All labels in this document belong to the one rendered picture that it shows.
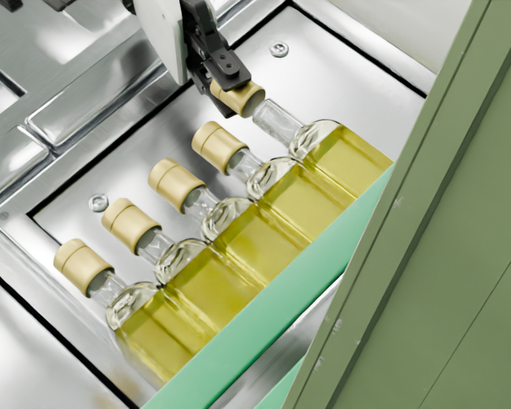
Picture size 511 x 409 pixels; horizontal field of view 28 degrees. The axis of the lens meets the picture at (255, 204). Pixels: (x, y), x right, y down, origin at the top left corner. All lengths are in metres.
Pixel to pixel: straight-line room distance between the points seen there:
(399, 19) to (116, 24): 0.78
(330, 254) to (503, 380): 0.38
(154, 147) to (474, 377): 0.77
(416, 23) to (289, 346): 0.29
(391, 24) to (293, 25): 0.71
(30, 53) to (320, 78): 0.35
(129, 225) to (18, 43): 0.42
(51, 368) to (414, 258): 0.71
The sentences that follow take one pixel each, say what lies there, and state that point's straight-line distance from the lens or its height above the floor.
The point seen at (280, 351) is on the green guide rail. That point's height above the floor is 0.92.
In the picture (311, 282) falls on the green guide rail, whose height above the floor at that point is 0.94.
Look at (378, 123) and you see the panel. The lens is 1.13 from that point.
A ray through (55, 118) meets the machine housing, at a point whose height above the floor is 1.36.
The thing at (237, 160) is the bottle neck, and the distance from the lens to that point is 0.93.
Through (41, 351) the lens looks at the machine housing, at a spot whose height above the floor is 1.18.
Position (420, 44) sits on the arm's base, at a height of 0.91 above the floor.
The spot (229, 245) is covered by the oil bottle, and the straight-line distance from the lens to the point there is 0.87.
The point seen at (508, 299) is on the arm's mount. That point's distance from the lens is 0.36.
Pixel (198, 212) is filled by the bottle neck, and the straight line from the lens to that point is 0.91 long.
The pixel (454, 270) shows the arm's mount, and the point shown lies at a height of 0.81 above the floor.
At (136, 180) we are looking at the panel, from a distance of 1.09.
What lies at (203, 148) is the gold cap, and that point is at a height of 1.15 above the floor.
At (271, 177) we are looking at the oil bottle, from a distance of 0.90.
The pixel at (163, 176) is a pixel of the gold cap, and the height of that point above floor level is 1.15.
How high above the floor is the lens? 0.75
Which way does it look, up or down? 21 degrees up
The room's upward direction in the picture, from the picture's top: 51 degrees counter-clockwise
